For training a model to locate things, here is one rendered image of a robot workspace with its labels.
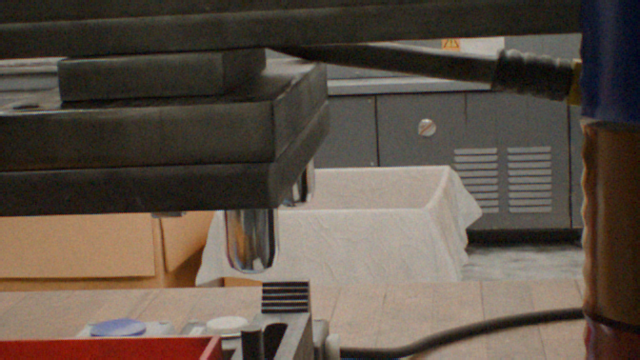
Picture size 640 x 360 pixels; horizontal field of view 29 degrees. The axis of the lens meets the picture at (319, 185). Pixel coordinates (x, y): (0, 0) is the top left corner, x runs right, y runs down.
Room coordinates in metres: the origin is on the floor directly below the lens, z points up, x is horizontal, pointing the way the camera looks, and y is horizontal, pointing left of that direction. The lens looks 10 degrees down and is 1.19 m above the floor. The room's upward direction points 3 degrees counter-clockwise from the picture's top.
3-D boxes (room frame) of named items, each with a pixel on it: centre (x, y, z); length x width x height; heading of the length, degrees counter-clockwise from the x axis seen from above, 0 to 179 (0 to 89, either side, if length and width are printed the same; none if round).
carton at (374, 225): (2.96, -0.07, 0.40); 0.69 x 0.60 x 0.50; 169
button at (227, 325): (0.85, 0.07, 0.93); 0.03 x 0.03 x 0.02
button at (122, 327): (0.86, 0.15, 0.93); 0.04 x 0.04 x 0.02
